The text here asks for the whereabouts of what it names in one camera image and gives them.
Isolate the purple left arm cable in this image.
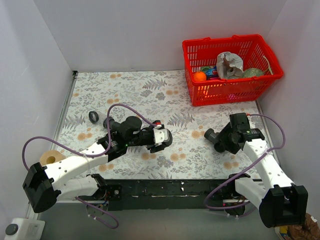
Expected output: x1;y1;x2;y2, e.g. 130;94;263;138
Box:
21;103;157;229

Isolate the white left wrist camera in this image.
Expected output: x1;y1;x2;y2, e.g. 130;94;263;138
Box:
153;120;170;146

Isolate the orange fruit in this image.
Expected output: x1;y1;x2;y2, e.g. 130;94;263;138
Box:
193;71;207;83

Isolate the colourful snack packet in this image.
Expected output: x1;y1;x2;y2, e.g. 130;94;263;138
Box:
199;65;219;80

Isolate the grey tee pipe fitting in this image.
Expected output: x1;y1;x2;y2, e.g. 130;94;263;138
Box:
204;128;229;153

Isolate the floral table mat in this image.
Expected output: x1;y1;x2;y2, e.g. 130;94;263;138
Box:
57;70;265;179

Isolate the brown item in white cup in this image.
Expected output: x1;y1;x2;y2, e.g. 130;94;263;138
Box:
274;213;320;240

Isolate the green netted melon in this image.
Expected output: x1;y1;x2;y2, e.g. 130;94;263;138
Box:
241;55;274;79

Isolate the white grey button device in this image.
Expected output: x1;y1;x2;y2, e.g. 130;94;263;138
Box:
4;218;46;240

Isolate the beige tape roll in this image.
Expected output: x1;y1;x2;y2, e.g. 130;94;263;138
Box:
39;149;66;166

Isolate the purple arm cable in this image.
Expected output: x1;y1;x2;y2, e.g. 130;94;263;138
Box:
21;103;157;229
203;113;286;217

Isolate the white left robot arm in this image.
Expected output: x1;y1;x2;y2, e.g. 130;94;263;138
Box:
22;116;173;213

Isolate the red plastic basket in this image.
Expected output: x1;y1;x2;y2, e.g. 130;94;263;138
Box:
182;34;284;106

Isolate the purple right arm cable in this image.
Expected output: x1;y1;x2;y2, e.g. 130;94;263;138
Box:
203;113;286;217

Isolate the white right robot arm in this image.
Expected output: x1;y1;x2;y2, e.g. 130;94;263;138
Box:
218;113;308;228

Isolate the crumpled grey paper bag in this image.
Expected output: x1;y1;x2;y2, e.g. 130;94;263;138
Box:
216;51;244;80

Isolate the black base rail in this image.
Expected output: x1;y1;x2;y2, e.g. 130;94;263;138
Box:
84;178;248;211

